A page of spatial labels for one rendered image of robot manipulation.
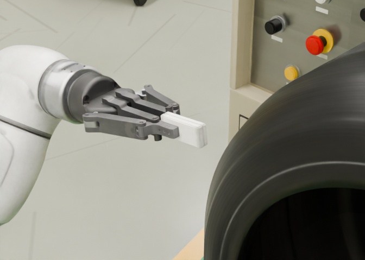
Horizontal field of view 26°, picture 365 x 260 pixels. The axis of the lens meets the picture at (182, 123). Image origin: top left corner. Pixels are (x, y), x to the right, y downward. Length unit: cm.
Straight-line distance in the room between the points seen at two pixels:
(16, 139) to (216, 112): 237
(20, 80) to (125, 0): 352
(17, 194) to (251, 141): 53
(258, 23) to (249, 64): 11
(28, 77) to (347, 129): 64
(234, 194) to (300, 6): 93
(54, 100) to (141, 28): 319
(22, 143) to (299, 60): 75
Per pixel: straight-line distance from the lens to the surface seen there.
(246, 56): 183
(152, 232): 284
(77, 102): 113
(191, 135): 101
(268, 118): 78
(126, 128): 105
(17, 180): 122
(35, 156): 123
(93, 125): 108
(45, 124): 123
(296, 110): 74
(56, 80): 116
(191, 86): 374
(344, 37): 166
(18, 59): 124
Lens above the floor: 178
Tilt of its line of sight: 31 degrees down
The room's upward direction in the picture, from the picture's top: straight up
